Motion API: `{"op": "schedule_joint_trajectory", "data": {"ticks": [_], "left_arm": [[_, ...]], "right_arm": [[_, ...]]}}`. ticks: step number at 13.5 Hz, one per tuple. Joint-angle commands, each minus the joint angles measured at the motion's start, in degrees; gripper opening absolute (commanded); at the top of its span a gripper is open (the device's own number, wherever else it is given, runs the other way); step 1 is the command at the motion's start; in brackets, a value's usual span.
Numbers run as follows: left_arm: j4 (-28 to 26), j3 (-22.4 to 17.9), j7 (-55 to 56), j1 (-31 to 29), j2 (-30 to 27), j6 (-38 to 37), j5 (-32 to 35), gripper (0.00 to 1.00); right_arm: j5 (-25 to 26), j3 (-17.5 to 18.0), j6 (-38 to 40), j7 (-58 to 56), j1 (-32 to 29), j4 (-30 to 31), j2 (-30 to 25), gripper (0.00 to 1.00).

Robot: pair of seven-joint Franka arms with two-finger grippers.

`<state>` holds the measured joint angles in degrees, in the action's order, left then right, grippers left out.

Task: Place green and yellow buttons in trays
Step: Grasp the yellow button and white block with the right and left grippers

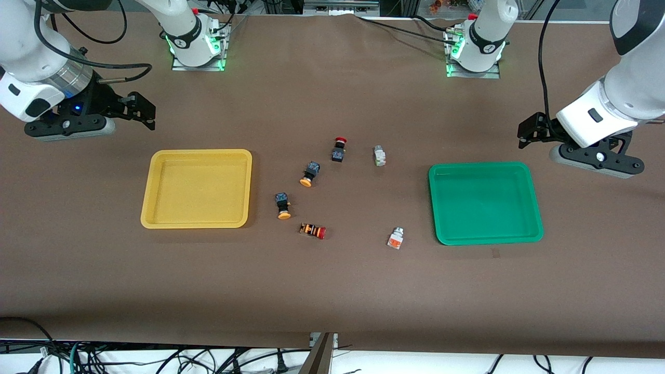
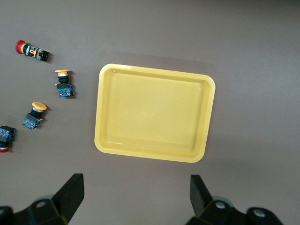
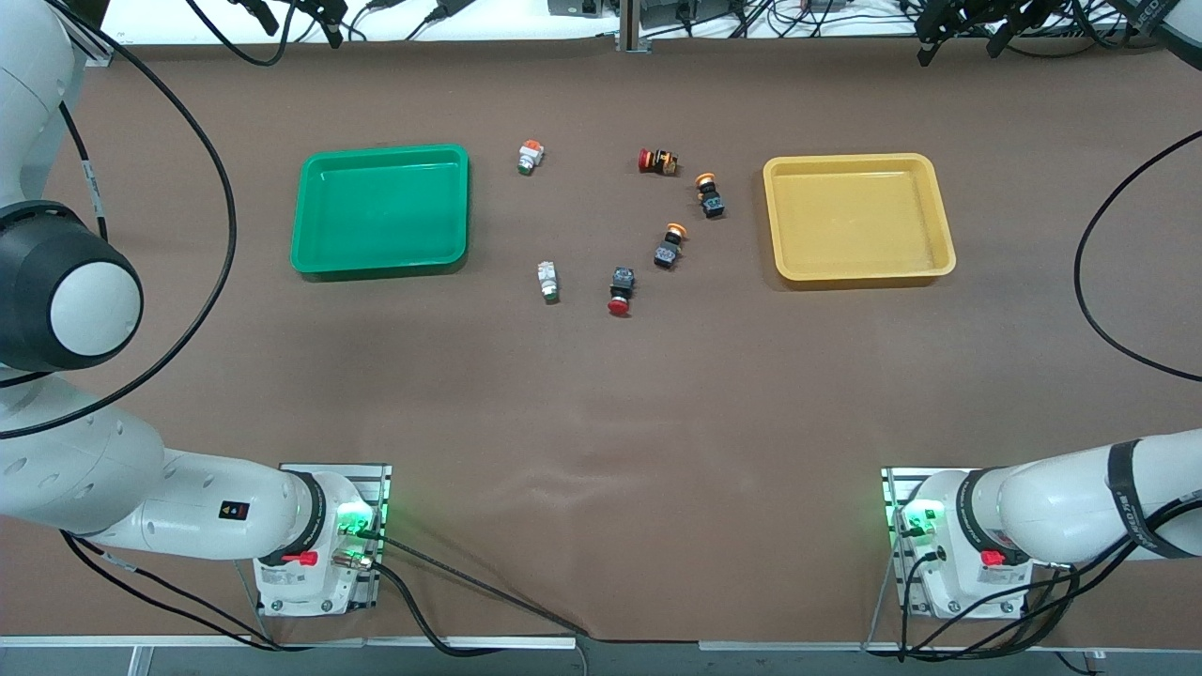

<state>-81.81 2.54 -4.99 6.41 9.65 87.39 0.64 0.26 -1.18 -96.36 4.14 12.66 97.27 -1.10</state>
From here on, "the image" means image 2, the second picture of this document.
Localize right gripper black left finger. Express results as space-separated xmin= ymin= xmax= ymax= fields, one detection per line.
xmin=0 ymin=173 xmax=84 ymax=225

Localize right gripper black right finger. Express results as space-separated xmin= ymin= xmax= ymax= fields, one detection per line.
xmin=187 ymin=174 xmax=284 ymax=225

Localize yellow mushroom push button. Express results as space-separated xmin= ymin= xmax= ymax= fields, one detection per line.
xmin=54 ymin=68 xmax=75 ymax=98
xmin=22 ymin=101 xmax=47 ymax=130

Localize red button with blue body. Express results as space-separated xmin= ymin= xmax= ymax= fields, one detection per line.
xmin=0 ymin=125 xmax=17 ymax=154

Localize yellow plastic tray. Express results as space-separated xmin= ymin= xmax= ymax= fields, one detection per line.
xmin=94 ymin=63 xmax=216 ymax=164

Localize red button with orange body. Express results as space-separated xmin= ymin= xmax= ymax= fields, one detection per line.
xmin=15 ymin=39 xmax=50 ymax=63

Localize brown table cover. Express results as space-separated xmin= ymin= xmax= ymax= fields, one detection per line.
xmin=0 ymin=0 xmax=300 ymax=225

